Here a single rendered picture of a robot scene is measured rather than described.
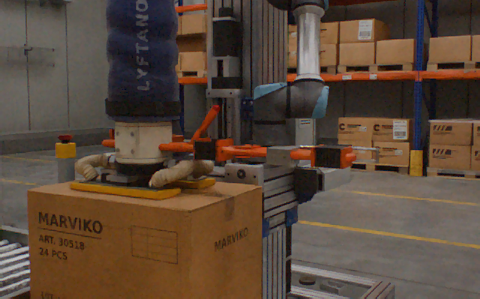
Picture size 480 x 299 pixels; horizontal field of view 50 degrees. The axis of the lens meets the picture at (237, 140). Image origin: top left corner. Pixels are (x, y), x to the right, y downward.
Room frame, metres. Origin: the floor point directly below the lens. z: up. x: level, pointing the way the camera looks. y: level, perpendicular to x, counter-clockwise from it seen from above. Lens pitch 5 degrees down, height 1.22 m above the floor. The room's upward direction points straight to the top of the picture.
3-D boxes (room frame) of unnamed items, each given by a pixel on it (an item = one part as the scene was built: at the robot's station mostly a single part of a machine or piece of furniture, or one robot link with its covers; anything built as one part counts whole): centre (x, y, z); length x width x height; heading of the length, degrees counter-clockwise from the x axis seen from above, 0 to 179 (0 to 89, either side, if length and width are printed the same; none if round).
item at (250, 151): (1.59, 0.05, 1.07); 0.93 x 0.30 x 0.04; 61
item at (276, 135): (1.88, -0.12, 1.09); 0.15 x 0.15 x 0.10
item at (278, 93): (1.88, -0.13, 1.20); 0.13 x 0.12 x 0.14; 84
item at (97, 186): (1.50, 0.33, 0.97); 0.34 x 0.10 x 0.05; 61
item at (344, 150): (1.28, -0.24, 1.07); 0.08 x 0.07 x 0.05; 61
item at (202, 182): (1.66, 0.24, 0.97); 0.34 x 0.10 x 0.05; 61
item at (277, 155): (1.35, -0.12, 1.07); 0.07 x 0.07 x 0.04; 61
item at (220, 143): (1.46, 0.07, 1.07); 0.10 x 0.08 x 0.06; 151
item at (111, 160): (1.58, 0.29, 1.01); 0.34 x 0.25 x 0.06; 61
